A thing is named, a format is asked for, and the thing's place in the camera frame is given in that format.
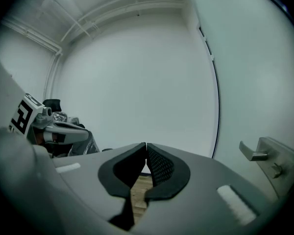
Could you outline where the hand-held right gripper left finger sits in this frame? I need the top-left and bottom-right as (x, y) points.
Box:
(51, 142), (147, 235)

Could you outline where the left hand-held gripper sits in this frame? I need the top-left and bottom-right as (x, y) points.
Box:
(8, 92), (92, 146)

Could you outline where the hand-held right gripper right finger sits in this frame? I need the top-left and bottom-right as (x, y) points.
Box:
(136, 142), (281, 235)

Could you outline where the metal door handle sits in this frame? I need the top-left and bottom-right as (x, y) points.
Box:
(239, 141), (270, 162)

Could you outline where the frosted glass door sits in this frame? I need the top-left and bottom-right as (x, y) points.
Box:
(198, 0), (294, 205)

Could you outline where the metal door lock plate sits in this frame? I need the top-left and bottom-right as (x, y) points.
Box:
(256, 136), (294, 199)

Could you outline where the pile of plastic-wrapped office chairs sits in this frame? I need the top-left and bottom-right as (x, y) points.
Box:
(43, 98), (101, 158)

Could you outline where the white ceiling conduit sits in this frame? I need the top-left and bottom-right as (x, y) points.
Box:
(60, 0), (187, 43)

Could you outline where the white wall pipe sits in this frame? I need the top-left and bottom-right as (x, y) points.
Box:
(42, 49), (64, 103)

